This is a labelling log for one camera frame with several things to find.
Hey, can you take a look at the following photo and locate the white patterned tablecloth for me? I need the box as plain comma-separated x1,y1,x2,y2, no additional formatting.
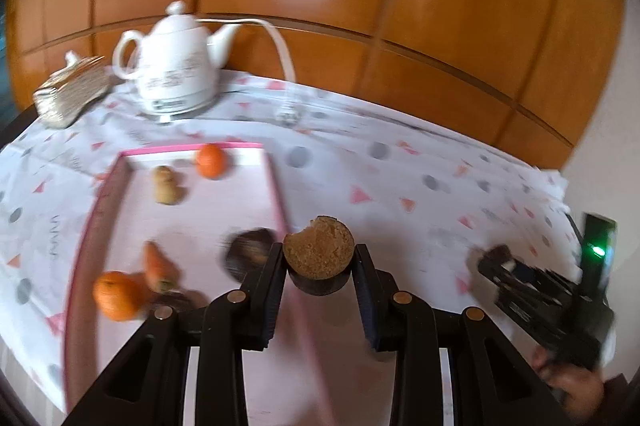
0,68,586,426

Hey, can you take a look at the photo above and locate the white ceramic electric kettle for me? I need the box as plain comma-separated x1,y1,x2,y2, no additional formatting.
112,1,246,123

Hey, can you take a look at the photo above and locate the white power cable with plug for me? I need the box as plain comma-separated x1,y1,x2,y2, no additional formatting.
220,18,301,127

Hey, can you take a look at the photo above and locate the person's right hand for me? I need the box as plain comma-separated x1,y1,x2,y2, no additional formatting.
531,346,608,413

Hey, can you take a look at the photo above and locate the dark fruit half white top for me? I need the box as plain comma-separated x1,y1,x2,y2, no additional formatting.
487,245,518,272

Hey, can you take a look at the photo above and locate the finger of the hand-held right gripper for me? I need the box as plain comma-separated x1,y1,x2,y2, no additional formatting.
476,256,563,337
502,256,581,302

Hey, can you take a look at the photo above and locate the orange carrot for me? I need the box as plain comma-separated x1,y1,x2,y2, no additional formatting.
143,241,178,294

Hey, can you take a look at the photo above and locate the dark round fruit half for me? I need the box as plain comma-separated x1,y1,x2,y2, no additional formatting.
150,291,201,314
222,228,276,282

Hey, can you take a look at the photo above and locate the pink shallow box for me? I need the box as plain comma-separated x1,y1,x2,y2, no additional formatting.
62,142,333,417

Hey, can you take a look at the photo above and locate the wooden wardrobe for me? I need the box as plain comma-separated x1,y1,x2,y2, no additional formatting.
5,0,626,167

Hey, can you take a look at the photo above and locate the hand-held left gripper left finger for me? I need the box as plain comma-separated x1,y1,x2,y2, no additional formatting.
62,242,288,426

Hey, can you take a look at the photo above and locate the orange mandarin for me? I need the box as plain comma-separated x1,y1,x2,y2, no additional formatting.
195,143,228,179
92,271,146,323

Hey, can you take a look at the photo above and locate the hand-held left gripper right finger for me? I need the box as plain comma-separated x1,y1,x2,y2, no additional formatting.
352,243,571,426

